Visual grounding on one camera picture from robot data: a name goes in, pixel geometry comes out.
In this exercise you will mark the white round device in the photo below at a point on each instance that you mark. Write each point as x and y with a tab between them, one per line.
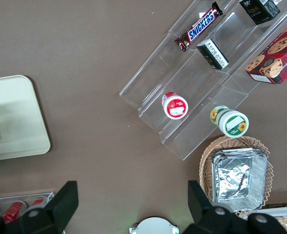
154	226

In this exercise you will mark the black box gold lettering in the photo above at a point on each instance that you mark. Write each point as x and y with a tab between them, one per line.
259	11

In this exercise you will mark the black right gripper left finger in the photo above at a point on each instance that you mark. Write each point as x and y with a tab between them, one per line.
55	214

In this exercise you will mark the red tartan cookie box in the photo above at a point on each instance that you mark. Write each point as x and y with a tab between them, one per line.
276	58

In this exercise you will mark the round wicker basket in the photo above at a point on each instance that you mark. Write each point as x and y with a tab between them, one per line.
206	158

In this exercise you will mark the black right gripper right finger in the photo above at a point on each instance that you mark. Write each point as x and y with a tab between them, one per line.
201	214

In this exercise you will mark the green sunflower yogurt cup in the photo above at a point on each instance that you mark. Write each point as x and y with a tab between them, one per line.
232	122

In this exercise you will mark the cream plastic tray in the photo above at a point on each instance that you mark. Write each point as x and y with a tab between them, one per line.
19	117

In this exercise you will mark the red lid yogurt cup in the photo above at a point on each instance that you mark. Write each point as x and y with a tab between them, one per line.
175	106

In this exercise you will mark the clear acrylic can holder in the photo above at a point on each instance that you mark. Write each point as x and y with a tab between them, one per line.
21	198

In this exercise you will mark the Snickers chocolate bar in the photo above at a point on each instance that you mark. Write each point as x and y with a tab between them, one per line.
200	26

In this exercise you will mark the clear acrylic tiered shelf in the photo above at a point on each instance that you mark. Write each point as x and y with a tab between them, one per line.
197	80

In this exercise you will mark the red soda can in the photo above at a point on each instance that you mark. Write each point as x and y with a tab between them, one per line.
38	202
13	210

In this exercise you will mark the stack of foil trays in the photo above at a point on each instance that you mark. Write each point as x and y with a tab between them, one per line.
238	178

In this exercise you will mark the small black box white label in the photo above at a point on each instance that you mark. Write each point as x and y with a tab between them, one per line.
213	54

